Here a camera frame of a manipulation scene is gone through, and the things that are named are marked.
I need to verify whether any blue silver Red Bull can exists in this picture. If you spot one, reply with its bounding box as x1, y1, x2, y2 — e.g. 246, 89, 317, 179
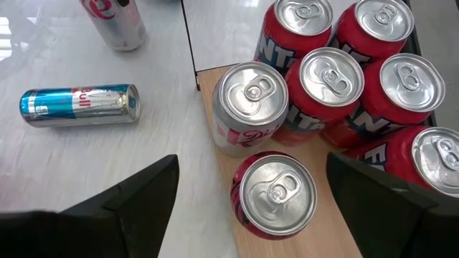
19, 84, 141, 128

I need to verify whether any silver Diet Coke can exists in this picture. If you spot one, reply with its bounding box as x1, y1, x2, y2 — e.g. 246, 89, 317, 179
79, 0, 147, 52
211, 61, 290, 159

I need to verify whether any wooden shelf with black frame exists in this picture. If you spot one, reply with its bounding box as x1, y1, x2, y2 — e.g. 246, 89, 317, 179
180, 0, 363, 258

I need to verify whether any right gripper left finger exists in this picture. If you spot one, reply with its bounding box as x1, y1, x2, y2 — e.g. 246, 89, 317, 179
0, 154, 180, 258

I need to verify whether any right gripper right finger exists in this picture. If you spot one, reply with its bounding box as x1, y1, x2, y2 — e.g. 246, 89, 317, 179
326, 152, 459, 258

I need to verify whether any dark red soda can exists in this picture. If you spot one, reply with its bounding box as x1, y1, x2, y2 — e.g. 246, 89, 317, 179
230, 150, 318, 241

